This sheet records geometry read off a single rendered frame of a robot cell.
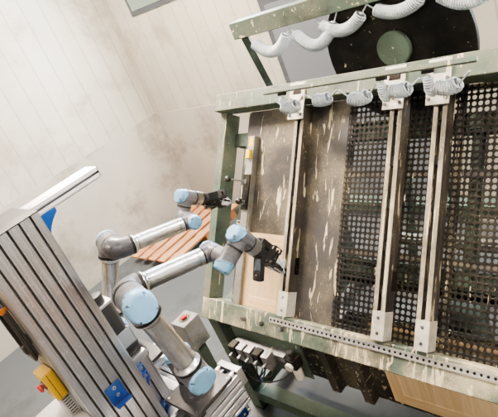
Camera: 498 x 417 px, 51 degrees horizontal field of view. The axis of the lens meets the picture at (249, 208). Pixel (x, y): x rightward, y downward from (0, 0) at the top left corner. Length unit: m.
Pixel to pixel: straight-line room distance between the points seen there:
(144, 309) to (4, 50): 4.33
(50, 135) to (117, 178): 0.90
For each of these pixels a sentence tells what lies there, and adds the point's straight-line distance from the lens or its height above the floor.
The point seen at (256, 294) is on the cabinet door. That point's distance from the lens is 2.86.
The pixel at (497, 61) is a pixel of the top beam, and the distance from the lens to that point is 2.23.
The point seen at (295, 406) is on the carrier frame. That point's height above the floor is 0.18.
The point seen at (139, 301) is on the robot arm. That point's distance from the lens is 1.85.
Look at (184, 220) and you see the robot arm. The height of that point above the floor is 1.54.
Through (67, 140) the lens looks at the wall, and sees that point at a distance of 5.98.
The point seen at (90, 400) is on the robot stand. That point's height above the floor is 1.29.
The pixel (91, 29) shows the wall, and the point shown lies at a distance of 6.31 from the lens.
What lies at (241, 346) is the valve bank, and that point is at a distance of 2.89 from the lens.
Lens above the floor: 2.51
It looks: 24 degrees down
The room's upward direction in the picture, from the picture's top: 24 degrees counter-clockwise
